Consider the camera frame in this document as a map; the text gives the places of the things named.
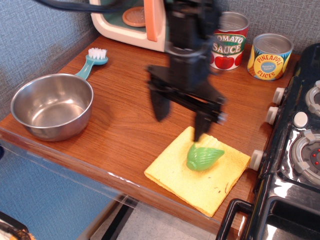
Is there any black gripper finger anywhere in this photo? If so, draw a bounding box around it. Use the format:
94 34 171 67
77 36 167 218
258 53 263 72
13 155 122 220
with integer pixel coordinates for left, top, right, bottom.
150 90 171 122
194 111 212 142

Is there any white stove knob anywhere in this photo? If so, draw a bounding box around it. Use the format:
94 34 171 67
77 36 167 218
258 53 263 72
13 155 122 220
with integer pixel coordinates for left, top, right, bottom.
249 149 264 171
265 106 279 125
272 87 286 105

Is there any green toy corn cob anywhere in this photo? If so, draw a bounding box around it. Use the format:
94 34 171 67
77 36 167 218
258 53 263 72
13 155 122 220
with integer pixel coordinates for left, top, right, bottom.
186 135 225 172

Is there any orange fuzzy object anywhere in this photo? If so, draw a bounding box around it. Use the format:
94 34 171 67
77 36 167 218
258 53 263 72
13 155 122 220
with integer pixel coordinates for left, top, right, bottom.
21 233 34 240

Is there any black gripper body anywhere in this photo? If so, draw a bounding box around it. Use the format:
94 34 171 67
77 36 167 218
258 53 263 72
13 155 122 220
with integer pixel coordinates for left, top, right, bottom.
147 42 227 124

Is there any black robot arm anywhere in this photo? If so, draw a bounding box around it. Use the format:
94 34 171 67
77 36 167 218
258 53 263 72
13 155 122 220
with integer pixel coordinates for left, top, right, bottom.
147 0 226 142

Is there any teal toy microwave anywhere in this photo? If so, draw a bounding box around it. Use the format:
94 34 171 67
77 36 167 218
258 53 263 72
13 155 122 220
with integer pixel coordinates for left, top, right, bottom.
89 0 216 53

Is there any orange microwave turntable plate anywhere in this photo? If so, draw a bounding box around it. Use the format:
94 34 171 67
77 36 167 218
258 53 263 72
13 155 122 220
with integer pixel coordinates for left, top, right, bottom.
122 6 146 28

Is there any stainless steel bowl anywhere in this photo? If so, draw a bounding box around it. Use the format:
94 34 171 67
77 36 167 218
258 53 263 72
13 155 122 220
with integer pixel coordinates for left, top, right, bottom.
10 73 94 142

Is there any black toy stove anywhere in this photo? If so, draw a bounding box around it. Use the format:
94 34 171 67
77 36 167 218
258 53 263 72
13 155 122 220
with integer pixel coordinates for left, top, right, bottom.
216 43 320 240

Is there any teal dish brush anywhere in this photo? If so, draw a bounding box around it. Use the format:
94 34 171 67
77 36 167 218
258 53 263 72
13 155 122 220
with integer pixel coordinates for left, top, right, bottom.
75 47 108 80

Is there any yellow folded cloth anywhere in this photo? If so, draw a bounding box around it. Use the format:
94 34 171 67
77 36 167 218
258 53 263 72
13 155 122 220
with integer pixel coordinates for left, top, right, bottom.
144 126 251 217

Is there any tomato sauce can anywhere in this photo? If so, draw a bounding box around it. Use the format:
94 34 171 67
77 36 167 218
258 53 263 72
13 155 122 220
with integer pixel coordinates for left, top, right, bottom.
210 11 250 70

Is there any pineapple slices can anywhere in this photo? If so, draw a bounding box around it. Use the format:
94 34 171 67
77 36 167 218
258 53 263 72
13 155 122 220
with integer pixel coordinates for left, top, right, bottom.
247 33 294 81

